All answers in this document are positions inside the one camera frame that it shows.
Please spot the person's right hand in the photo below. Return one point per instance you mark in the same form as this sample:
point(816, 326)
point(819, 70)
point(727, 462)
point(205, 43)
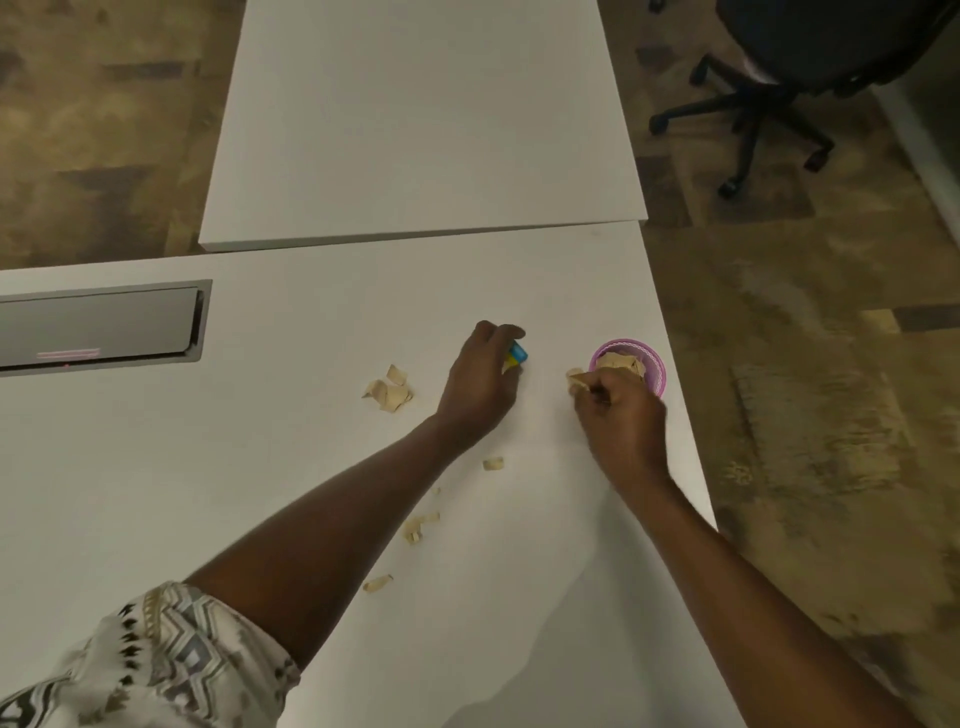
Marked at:
point(626, 427)

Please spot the person's left hand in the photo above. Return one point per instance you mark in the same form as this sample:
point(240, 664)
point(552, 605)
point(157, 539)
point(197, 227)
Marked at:
point(472, 390)

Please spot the person's left fingers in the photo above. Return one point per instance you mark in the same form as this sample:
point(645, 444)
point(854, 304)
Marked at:
point(491, 331)

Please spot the person's right fingers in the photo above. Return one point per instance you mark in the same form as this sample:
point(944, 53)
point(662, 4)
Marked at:
point(592, 390)

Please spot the small blue and yellow block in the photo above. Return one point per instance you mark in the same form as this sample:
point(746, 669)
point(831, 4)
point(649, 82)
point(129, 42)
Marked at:
point(518, 353)

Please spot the person's right forearm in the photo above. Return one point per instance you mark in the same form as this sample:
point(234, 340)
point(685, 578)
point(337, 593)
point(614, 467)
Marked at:
point(757, 615)

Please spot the person's left forearm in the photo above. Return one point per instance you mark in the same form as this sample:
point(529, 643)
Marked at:
point(337, 532)

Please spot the tan paper scraps in cup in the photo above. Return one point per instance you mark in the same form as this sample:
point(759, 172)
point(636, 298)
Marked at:
point(621, 364)

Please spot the pink plastic cup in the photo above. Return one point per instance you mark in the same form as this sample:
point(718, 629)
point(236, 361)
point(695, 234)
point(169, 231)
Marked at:
point(656, 367)

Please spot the large crumpled tan paper scrap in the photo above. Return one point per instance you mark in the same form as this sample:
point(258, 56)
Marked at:
point(392, 397)

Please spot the black office chair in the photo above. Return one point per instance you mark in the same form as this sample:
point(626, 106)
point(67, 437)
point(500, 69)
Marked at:
point(795, 45)

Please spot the white patterned sleeve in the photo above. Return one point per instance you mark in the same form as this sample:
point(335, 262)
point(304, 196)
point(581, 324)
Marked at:
point(150, 664)

